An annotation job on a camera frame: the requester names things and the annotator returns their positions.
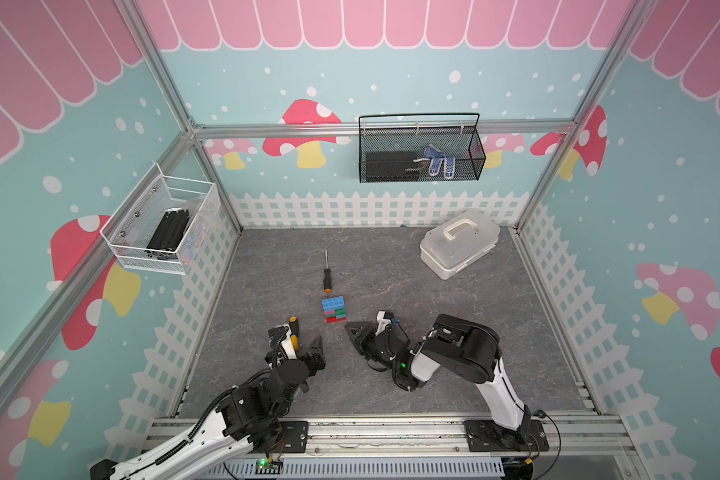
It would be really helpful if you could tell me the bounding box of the green lego brick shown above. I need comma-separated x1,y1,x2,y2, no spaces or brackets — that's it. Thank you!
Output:
325,309,347,318

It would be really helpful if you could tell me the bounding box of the long blue lego brick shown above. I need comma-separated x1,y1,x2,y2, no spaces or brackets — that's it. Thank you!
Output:
322,296,345,312

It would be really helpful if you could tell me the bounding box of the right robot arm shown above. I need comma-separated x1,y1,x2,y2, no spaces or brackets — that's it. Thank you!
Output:
345,311,531,451

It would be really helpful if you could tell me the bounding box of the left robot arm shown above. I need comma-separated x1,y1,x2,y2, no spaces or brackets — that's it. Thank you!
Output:
90,336,326,479

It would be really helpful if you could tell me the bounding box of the yellow black screwdriver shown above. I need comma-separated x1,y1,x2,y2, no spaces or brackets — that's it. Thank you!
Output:
289,316,300,351

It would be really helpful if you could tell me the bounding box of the orange black screwdriver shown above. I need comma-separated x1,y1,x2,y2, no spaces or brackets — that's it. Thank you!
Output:
323,250,332,294

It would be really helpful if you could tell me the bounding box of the green lit circuit board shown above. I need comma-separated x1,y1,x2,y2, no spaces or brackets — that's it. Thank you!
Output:
255,458,283,476

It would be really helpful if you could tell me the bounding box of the white plastic storage box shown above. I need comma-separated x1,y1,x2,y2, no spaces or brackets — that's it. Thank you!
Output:
420,209,501,280

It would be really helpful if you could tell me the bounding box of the black box in black basket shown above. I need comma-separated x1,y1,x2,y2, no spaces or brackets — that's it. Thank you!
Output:
361,151,422,183

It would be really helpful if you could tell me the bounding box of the black item in white basket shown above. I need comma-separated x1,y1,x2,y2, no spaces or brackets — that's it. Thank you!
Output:
145,209,190,260

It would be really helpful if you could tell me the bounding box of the blue white item in basket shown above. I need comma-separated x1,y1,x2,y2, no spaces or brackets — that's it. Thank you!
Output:
413,144,456,180

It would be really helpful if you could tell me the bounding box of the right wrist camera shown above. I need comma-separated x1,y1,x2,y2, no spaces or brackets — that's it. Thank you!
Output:
375,310,399,336

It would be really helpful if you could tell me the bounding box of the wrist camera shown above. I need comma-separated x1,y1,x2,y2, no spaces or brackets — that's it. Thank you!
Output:
265,325,298,365
375,310,399,336

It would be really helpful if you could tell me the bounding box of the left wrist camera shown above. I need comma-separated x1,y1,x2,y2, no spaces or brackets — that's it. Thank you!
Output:
265,325,298,365

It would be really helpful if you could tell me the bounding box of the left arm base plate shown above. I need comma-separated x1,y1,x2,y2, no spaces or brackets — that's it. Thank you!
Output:
253,421,309,456

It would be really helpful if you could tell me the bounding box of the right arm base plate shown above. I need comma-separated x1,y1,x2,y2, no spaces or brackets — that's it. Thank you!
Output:
463,419,550,455

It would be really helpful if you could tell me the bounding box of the grey cable duct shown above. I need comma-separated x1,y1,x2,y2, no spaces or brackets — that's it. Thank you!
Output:
191,457,509,479

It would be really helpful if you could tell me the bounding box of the white wire mesh basket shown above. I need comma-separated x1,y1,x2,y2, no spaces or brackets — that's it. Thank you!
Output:
100,164,221,275

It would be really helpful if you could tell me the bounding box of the black wire mesh basket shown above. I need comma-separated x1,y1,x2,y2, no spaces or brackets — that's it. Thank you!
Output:
357,112,486,183

